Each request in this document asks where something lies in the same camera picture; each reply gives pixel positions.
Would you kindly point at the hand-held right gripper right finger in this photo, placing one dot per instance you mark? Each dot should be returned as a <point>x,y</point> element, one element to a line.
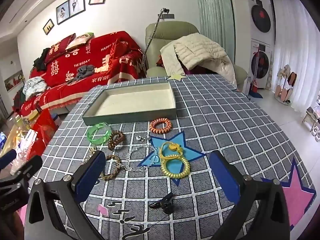
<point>223,177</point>

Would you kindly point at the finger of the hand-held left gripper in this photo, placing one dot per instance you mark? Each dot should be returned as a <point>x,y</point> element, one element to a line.
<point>7,158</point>
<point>27,165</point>

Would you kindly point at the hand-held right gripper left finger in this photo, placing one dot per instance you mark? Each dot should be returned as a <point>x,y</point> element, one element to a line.
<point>90,177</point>

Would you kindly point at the beige rabbit hair clip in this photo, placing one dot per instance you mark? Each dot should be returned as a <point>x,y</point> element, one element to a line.
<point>92,150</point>

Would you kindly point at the green plastic bangle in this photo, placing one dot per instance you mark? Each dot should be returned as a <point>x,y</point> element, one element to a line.
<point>93,130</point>

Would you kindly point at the black claw hair clip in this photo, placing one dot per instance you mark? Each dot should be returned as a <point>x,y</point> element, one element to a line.
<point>162,203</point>

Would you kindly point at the green shallow tray box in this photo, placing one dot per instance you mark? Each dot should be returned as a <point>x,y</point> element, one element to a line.
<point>135,100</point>

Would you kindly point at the red gift bag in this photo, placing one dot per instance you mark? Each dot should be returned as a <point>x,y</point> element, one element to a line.
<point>45,130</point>

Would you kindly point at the blue star patch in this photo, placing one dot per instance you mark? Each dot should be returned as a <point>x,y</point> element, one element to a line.
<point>190,152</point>

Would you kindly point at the grey checked tablecloth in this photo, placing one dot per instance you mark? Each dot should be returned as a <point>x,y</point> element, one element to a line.
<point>212,120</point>

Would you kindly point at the pearl charm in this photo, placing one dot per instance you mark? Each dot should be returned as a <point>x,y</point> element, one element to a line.
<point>138,138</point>

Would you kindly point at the pink star patch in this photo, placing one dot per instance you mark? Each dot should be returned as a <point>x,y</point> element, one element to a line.
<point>295,197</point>

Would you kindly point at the grey white knitted cloth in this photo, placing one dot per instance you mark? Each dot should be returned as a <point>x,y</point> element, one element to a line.
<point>33,86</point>

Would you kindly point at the red broom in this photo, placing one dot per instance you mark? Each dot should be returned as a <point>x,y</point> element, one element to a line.
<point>254,87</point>

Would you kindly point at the dark clothing pile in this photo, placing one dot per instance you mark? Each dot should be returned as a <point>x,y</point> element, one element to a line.
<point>41,60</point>

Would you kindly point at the grey bundled clothing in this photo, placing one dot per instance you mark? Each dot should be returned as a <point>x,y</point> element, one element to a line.
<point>85,72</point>

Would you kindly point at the small stool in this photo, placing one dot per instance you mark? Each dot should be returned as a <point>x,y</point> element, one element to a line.
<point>311,115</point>

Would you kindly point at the slipper rack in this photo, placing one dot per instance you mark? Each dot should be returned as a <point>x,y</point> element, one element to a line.
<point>285,87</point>

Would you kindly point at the yellow star patch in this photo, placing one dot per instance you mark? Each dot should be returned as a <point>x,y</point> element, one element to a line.
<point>176,77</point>

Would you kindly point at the red embroidered cushion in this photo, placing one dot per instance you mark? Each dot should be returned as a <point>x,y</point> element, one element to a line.
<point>58,48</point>

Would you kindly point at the white washing machine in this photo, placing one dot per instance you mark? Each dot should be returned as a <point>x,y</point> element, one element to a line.
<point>261,62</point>

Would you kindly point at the red printed sofa blanket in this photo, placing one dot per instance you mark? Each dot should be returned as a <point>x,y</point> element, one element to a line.
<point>95,52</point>

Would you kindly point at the red satin cushion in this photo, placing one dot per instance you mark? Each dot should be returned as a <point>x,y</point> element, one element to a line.
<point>116,50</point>

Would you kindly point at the white down jacket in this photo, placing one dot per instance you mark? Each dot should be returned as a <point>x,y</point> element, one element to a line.
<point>197,50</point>

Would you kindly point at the beige printed cushion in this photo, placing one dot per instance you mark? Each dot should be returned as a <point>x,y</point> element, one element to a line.
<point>80,40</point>

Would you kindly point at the small framed photo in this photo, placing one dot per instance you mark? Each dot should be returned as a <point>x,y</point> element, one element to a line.
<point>48,27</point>

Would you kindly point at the white sheer curtain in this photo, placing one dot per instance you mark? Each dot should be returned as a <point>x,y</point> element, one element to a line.
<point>295,42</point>

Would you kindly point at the framed portrait photo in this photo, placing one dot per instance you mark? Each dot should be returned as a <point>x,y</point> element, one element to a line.
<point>62,12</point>

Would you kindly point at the green armchair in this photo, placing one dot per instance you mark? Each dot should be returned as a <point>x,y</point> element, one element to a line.
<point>162,32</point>

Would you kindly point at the white dryer machine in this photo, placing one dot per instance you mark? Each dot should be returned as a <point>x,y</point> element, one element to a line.
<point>261,17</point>

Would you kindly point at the green pleated curtain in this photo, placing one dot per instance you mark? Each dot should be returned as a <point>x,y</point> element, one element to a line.
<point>212,10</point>

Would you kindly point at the framed couple photo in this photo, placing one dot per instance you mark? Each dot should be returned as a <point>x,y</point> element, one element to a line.
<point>77,4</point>

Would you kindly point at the wall picture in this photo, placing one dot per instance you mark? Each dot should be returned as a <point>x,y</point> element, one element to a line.
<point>13,81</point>

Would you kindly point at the gooseneck camera stand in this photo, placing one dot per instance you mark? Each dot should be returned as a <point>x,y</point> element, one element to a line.
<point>151,38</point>

